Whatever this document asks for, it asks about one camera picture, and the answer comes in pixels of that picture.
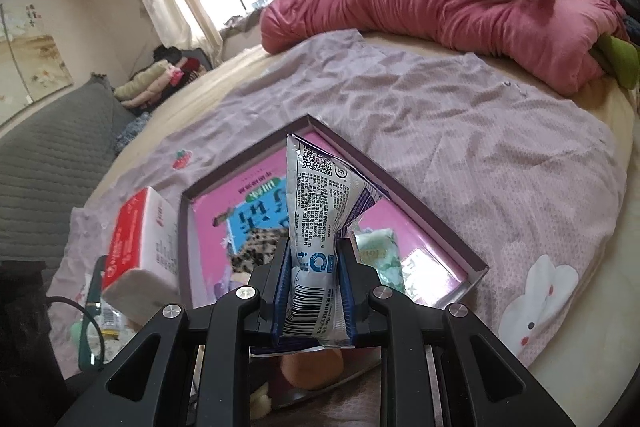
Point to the grey quilted headboard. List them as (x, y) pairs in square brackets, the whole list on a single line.
[(51, 163)]

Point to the green cloth under quilt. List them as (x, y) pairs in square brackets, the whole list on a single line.
[(619, 59)]

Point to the pink red quilt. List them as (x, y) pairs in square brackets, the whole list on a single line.
[(550, 39)]

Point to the small white wipes packet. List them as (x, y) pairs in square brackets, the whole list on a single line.
[(112, 323)]

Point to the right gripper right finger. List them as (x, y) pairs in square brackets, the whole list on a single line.
[(439, 366)]

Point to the flower wall painting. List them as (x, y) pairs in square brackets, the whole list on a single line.
[(32, 67)]

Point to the blue patterned cloth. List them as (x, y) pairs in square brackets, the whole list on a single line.
[(131, 131)]

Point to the dark purple box tray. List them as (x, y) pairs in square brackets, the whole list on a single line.
[(314, 297)]

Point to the pink blue book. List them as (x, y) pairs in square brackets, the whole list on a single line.
[(242, 204)]

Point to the white plush bunny toy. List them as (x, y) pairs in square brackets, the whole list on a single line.
[(260, 403)]

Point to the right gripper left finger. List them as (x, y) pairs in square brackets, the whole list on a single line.
[(202, 352)]

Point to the red white tissue box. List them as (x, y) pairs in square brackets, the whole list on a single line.
[(141, 267)]

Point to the folded clothes pile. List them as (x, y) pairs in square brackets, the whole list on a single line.
[(172, 70)]

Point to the dark green thermos bottle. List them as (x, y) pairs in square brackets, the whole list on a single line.
[(91, 342)]

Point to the beige bed mattress cover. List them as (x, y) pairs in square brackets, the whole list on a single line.
[(200, 91)]

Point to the green tissue pack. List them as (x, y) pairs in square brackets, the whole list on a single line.
[(379, 249)]

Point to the blue white snack bag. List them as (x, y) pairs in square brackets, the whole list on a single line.
[(324, 195)]

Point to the leopard print scrunchie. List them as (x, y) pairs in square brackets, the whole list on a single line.
[(258, 249)]

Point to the orange makeup sponge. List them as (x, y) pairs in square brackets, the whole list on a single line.
[(312, 370)]

